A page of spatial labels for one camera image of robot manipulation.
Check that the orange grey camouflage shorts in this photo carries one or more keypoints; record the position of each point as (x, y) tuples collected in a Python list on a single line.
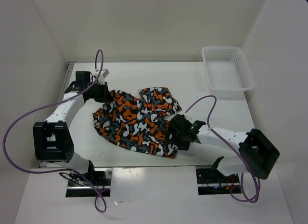
[(138, 124)]

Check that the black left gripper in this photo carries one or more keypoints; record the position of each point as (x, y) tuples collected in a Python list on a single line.
[(106, 96)]

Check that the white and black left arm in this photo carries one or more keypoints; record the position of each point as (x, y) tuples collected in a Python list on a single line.
[(52, 139)]

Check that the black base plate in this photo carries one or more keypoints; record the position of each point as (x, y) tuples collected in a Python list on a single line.
[(211, 182), (78, 187)]

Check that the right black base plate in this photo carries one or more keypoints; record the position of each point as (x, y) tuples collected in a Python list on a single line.
[(211, 182)]

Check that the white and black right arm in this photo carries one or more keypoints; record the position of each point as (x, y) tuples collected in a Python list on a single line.
[(253, 150)]

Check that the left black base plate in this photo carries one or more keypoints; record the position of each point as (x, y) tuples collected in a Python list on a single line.
[(78, 187)]

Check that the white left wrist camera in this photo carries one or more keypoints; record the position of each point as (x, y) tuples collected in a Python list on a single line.
[(100, 76)]

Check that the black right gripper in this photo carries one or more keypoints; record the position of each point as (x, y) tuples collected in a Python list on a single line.
[(183, 145)]

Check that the white perforated plastic basket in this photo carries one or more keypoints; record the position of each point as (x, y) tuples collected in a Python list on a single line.
[(227, 69)]

